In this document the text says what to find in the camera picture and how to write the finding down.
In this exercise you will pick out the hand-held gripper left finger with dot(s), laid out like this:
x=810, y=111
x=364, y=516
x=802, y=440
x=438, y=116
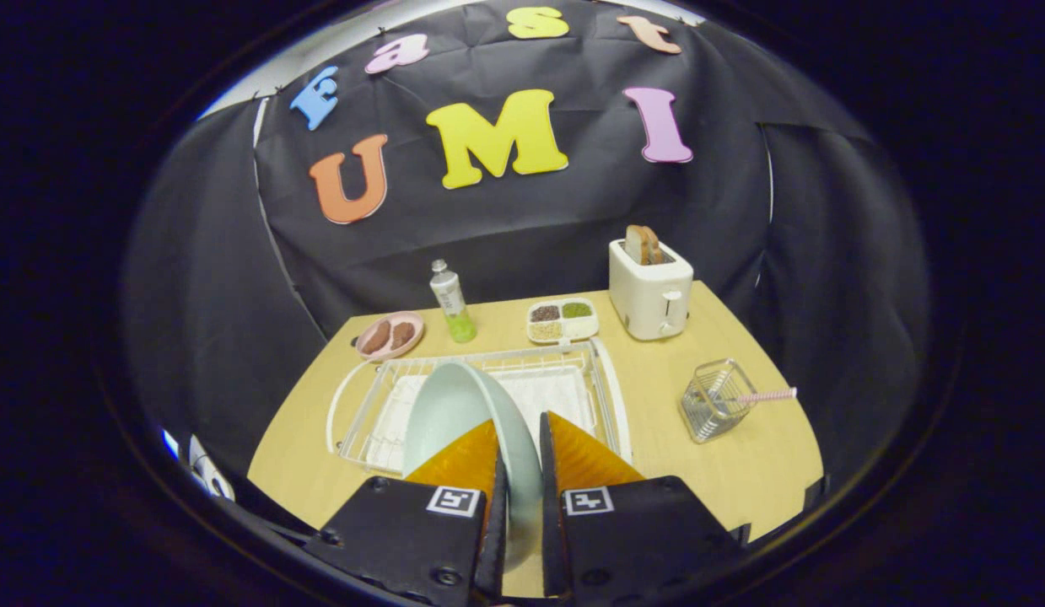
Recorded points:
x=497, y=539

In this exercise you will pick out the white dish rack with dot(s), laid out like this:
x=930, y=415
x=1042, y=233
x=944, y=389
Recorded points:
x=556, y=396

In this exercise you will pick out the brown food piece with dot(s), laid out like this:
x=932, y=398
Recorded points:
x=402, y=334
x=375, y=337

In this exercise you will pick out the white divided condiment tray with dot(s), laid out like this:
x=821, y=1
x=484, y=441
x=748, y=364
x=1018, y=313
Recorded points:
x=562, y=320

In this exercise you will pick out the dark toast slice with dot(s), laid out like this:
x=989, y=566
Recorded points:
x=653, y=246

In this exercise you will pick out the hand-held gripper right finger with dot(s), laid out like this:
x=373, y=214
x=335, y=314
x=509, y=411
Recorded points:
x=552, y=539

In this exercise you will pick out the pale green plate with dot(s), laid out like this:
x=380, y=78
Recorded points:
x=455, y=405

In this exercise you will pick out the light toast slice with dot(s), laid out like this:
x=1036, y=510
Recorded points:
x=633, y=244

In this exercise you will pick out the white toaster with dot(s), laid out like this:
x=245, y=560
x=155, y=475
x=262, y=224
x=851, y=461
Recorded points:
x=649, y=295

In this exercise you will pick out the clear bottle with green liquid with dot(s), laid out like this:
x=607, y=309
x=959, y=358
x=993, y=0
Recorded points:
x=450, y=295

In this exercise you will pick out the white and blue object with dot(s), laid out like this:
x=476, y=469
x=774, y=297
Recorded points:
x=206, y=468

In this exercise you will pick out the small pink plate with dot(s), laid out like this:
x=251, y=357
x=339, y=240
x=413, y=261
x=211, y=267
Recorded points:
x=412, y=320

